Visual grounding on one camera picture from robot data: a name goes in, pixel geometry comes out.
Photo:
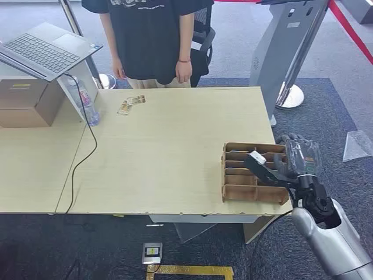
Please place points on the silver floor socket box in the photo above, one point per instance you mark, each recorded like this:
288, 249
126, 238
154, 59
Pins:
152, 253

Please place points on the grey kiosk stand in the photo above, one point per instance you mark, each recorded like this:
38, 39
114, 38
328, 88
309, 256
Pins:
276, 50

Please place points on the person's right forearm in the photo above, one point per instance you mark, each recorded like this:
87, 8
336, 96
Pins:
109, 36

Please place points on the chrome stanchion post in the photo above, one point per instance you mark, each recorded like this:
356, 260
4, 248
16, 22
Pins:
294, 73
87, 46

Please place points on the beige desk leg panel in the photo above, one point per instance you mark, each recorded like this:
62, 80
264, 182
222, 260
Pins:
259, 230

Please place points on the grey platform block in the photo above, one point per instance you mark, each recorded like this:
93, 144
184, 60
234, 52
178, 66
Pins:
359, 9

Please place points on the clear plastic water bottle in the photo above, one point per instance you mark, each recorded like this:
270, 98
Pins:
87, 104

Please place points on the brown cardboard box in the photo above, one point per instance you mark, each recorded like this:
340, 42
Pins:
23, 102

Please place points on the grey open laptop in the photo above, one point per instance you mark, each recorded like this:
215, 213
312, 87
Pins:
44, 50

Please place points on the brown wooden card holder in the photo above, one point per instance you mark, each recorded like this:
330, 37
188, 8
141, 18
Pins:
242, 181

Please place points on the person's left forearm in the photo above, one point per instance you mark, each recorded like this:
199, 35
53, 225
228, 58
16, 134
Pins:
185, 36

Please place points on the red barrier belt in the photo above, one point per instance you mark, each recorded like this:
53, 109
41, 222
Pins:
353, 33

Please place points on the person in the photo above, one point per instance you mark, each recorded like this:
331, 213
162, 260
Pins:
148, 38

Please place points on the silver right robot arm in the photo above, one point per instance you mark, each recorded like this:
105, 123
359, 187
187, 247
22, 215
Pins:
334, 243

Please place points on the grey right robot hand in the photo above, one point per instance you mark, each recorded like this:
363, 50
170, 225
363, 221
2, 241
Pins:
300, 156

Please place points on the clear plastic sheet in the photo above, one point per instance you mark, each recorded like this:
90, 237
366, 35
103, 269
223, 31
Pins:
358, 146

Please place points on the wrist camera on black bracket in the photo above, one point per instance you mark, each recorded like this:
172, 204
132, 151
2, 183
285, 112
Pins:
259, 165

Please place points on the yellow floor tape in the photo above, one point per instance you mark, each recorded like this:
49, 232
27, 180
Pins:
189, 270

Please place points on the person's left hand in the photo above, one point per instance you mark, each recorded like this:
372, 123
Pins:
183, 72

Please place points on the person's right hand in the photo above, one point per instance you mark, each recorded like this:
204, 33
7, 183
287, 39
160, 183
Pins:
118, 70

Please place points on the white laptop stand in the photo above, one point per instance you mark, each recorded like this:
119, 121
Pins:
84, 77

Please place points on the black office chair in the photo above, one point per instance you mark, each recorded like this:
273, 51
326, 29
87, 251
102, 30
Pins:
203, 42

